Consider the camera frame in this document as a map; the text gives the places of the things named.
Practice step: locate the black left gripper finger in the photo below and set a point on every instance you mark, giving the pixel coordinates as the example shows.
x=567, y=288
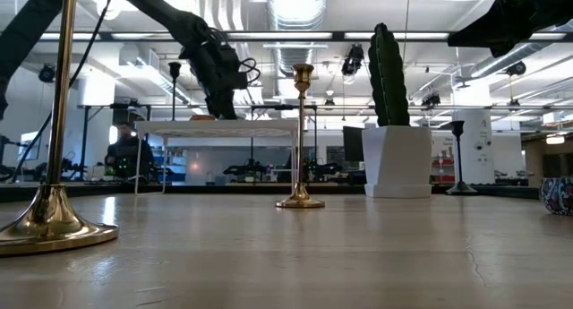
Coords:
x=216, y=108
x=229, y=107

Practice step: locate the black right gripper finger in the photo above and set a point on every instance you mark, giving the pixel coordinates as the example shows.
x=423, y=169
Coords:
x=501, y=29

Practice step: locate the slim gold candlestick holder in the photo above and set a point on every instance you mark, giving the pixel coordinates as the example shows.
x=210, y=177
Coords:
x=301, y=197
x=60, y=98

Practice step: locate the short black candlestick holder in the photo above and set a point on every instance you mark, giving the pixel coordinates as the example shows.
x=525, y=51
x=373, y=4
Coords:
x=459, y=157

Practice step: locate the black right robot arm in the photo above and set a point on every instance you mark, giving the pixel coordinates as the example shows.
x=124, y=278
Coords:
x=561, y=2

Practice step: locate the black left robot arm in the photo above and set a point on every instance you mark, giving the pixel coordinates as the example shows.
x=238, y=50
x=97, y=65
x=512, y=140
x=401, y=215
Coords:
x=179, y=24

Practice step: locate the black background robot arm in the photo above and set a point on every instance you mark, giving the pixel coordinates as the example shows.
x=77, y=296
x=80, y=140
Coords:
x=327, y=169
x=248, y=169

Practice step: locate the person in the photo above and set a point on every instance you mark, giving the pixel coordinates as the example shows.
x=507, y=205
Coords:
x=127, y=157

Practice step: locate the green cactus plant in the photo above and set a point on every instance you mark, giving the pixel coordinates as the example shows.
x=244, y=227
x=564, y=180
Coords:
x=388, y=76

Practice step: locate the red storage shelf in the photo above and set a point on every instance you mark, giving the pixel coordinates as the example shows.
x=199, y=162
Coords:
x=442, y=168

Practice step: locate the white hexagonal plant pot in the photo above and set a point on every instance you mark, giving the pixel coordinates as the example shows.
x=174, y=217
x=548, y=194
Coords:
x=397, y=161

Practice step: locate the blue patterned ceramic bowl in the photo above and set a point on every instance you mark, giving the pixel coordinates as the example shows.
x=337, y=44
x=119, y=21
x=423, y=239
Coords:
x=557, y=196

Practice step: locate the silver ventilation duct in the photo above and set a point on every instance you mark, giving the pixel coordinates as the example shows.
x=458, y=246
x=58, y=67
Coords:
x=297, y=13

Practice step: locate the black overhead camera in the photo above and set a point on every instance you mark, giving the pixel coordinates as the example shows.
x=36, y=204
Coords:
x=353, y=60

